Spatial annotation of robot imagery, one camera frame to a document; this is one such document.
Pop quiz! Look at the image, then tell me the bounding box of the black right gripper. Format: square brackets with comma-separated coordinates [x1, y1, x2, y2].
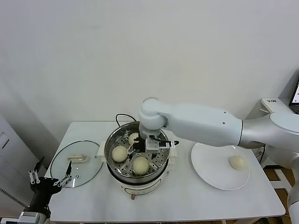
[127, 137, 147, 156]

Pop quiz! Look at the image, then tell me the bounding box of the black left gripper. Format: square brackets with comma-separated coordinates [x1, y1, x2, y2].
[27, 156, 73, 208]

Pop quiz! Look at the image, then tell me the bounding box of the white steamed baozi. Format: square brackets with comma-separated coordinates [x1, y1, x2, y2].
[128, 132, 141, 145]
[112, 146, 128, 162]
[132, 156, 150, 175]
[228, 155, 248, 170]

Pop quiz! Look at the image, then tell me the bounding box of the round glass pot lid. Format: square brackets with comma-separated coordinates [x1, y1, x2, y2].
[50, 140, 104, 189]

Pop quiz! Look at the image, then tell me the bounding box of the perforated steel steamer basket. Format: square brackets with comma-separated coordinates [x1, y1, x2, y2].
[104, 121, 171, 179]

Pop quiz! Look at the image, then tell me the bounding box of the white electric cooker base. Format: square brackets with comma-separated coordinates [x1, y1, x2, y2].
[97, 141, 178, 201]

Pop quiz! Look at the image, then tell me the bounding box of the large white plate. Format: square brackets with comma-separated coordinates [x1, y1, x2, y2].
[191, 142, 250, 191]

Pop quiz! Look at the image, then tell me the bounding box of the black laptop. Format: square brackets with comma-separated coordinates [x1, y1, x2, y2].
[289, 70, 299, 114]

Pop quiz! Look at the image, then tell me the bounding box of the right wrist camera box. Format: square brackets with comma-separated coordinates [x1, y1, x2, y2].
[144, 134, 180, 153]

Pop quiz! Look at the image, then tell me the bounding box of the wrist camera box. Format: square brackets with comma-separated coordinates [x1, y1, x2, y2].
[144, 134, 180, 153]
[4, 210, 43, 224]

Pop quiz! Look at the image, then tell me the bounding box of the black cooker power cable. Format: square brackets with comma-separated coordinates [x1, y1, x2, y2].
[115, 113, 138, 128]

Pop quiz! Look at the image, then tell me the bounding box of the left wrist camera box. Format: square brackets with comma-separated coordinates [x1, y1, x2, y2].
[4, 210, 43, 224]

